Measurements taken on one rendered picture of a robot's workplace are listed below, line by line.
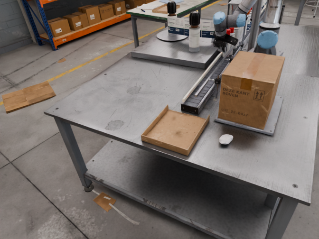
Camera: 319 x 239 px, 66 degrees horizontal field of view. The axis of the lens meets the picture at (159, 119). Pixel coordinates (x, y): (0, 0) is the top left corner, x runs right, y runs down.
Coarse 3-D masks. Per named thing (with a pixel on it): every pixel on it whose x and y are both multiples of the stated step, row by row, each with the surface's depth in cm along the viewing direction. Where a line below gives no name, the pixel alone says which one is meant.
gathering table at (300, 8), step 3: (300, 0) 322; (303, 0) 321; (300, 3) 324; (303, 3) 374; (300, 6) 326; (300, 9) 328; (300, 12) 330; (297, 15) 333; (300, 15) 384; (297, 18) 335; (297, 21) 337; (294, 24) 341; (297, 24) 339
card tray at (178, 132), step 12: (168, 108) 147; (156, 120) 137; (168, 120) 139; (180, 120) 138; (192, 120) 138; (204, 120) 137; (144, 132) 128; (156, 132) 132; (168, 132) 131; (180, 132) 130; (192, 132) 130; (156, 144) 124; (168, 144) 119; (180, 144) 123; (192, 144) 120
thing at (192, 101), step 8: (248, 32) 226; (216, 64) 179; (224, 64) 178; (208, 72) 171; (216, 72) 170; (208, 88) 154; (192, 96) 149; (200, 96) 148; (184, 104) 143; (192, 104) 142
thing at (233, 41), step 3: (225, 36) 167; (228, 36) 168; (231, 36) 168; (222, 39) 168; (225, 39) 167; (228, 39) 167; (231, 39) 167; (234, 39) 167; (237, 39) 168; (228, 42) 168; (231, 42) 167; (234, 42) 167; (237, 42) 168; (234, 45) 169
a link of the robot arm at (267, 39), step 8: (272, 0) 138; (280, 0) 137; (272, 8) 140; (280, 8) 140; (264, 16) 146; (272, 16) 142; (264, 24) 146; (272, 24) 144; (264, 32) 145; (272, 32) 144; (264, 40) 148; (272, 40) 147; (264, 48) 152
